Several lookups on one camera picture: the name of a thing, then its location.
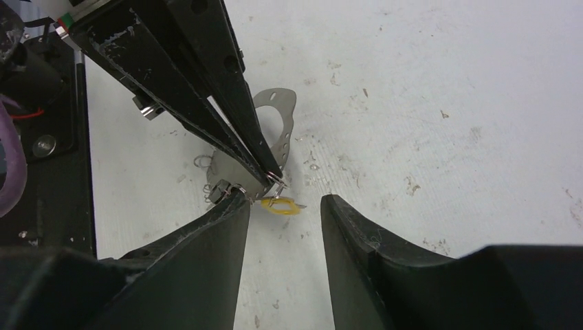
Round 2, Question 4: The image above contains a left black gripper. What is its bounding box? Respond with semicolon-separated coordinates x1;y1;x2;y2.
52;1;283;186

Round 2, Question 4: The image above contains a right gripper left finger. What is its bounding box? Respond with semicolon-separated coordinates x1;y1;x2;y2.
1;192;250;329

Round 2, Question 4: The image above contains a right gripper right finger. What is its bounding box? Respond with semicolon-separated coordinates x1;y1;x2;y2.
320;195;582;329

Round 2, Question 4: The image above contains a key with black head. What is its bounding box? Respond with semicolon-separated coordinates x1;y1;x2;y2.
203;179;247;205

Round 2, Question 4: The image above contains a key with yellow tag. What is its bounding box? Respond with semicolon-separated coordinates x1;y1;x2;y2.
259;184;307;216

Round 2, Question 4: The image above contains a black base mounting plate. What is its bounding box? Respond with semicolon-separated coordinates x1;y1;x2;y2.
1;32;96;256

